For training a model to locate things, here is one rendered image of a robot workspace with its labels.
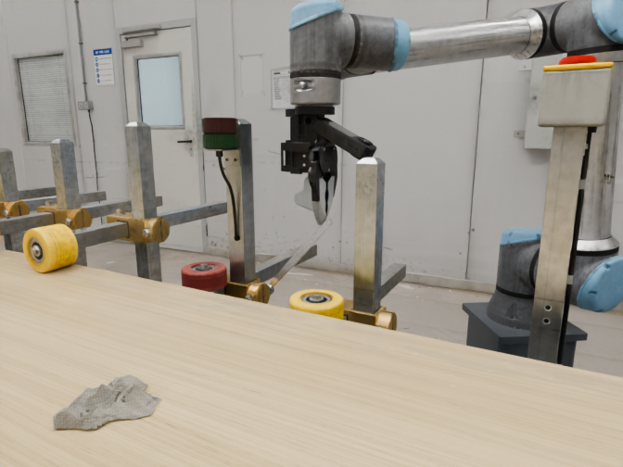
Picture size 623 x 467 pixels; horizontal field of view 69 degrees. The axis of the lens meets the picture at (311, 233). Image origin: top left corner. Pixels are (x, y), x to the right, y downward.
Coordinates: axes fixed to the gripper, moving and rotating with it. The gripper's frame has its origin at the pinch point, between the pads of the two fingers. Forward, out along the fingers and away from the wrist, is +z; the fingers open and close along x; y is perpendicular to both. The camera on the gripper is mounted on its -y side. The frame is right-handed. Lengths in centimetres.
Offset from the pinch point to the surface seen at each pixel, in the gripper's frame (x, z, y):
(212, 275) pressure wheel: 15.9, 8.8, 13.5
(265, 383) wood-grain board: 40.1, 8.7, -13.7
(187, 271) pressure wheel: 17.6, 8.3, 17.6
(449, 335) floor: -177, 99, 6
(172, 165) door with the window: -248, 16, 287
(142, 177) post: 9.4, -6.5, 36.4
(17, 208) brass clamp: 9, 4, 84
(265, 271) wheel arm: -3.4, 13.5, 15.6
